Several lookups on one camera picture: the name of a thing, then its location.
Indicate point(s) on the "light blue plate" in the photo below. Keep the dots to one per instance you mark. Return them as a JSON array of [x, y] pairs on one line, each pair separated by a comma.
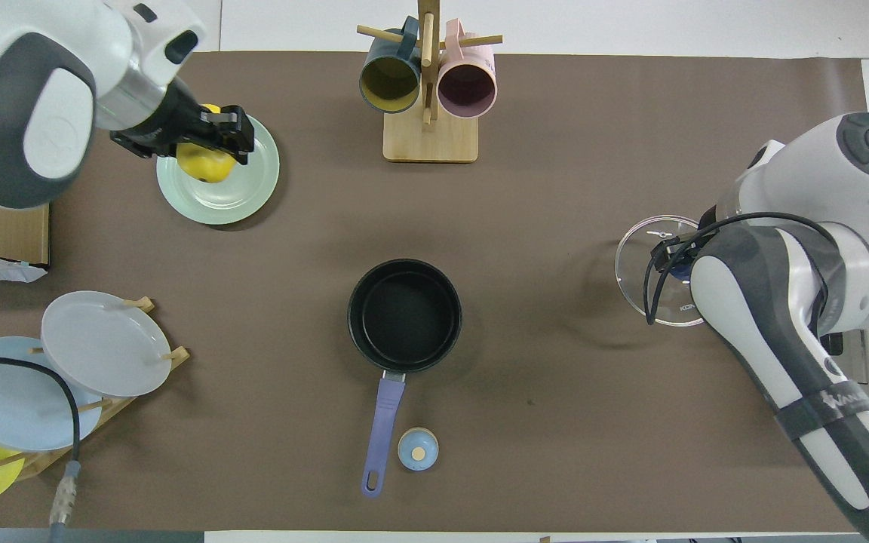
[[4, 400]]

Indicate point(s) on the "brown table mat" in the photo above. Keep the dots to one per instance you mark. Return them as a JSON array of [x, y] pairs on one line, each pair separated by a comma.
[[555, 188]]

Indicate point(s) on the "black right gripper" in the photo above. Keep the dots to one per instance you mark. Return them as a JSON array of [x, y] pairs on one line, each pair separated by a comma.
[[674, 253]]

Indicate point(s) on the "wooden crate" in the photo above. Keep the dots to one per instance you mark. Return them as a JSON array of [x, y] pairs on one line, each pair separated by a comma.
[[12, 234]]

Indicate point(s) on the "glass lid blue knob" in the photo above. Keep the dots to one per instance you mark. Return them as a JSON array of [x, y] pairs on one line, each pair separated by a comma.
[[634, 264]]

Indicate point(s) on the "pink ribbed mug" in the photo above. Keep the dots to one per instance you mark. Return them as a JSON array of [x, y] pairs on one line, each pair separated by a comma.
[[467, 87]]

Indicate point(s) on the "green plate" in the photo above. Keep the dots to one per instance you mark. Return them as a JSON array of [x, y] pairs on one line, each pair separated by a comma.
[[246, 192]]

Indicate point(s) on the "dark teal mug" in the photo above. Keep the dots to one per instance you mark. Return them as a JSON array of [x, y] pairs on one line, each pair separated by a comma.
[[389, 79]]

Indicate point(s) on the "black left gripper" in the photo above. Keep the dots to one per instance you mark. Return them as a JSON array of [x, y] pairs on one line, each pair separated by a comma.
[[170, 128]]

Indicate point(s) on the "yellow lemon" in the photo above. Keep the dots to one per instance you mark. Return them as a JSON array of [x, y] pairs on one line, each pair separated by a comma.
[[204, 170]]

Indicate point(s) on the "wooden plate rack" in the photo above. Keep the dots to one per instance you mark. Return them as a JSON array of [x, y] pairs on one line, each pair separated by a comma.
[[178, 354]]

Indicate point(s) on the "grey plate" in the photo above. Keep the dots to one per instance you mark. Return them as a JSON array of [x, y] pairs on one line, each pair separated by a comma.
[[102, 343]]

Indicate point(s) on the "wooden mug tree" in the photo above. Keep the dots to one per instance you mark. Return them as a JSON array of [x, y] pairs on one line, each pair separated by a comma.
[[431, 139]]

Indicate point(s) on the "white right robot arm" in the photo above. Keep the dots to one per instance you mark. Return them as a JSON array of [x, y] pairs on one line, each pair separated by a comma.
[[781, 339]]

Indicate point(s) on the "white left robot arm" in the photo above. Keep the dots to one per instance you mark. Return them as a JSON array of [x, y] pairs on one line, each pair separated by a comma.
[[27, 98]]

